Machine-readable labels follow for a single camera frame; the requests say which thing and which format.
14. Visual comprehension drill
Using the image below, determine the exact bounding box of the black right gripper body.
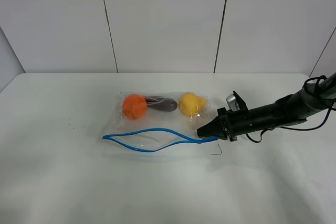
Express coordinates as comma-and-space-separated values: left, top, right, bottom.
217, 108, 278, 142

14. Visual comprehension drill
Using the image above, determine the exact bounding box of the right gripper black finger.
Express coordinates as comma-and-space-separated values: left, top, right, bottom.
197, 116, 223, 139

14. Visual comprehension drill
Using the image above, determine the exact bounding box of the clear blue-zip file bag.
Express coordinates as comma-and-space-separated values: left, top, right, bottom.
101, 92, 218, 153

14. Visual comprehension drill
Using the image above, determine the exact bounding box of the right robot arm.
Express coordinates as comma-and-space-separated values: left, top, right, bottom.
197, 74, 335, 142

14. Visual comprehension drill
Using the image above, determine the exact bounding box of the yellow lemon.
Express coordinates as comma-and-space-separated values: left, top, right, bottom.
178, 92, 207, 116

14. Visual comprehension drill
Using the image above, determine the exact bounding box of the dark purple eggplant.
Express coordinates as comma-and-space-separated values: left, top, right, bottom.
144, 96, 177, 112

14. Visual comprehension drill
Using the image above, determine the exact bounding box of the orange fruit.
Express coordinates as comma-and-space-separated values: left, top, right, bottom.
122, 94, 147, 120

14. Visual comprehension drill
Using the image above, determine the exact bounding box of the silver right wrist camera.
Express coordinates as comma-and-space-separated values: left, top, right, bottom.
226, 91, 248, 112

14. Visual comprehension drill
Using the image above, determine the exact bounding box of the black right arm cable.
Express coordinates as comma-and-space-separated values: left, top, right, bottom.
245, 76, 336, 144

